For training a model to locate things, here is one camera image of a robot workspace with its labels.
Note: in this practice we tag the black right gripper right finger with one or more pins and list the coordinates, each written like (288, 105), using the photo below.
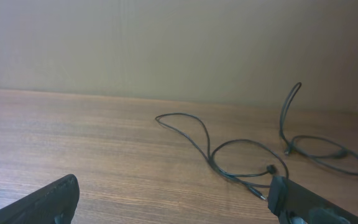
(292, 203)

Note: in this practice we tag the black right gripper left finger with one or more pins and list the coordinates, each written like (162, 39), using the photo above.
(54, 203)

